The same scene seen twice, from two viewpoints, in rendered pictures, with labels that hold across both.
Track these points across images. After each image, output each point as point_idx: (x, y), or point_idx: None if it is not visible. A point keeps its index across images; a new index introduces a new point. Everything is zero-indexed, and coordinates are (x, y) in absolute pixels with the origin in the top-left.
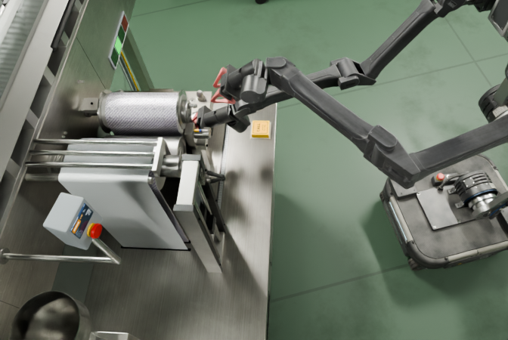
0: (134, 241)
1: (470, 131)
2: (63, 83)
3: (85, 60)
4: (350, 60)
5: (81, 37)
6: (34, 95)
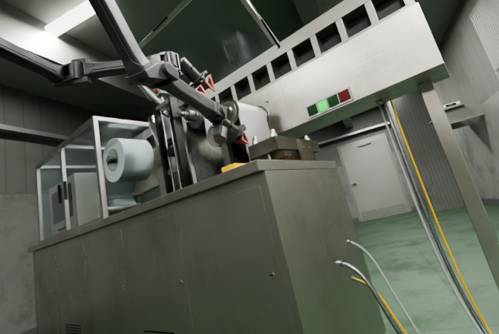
0: None
1: (19, 47)
2: (257, 96)
3: (280, 95)
4: (159, 61)
5: (284, 82)
6: (145, 37)
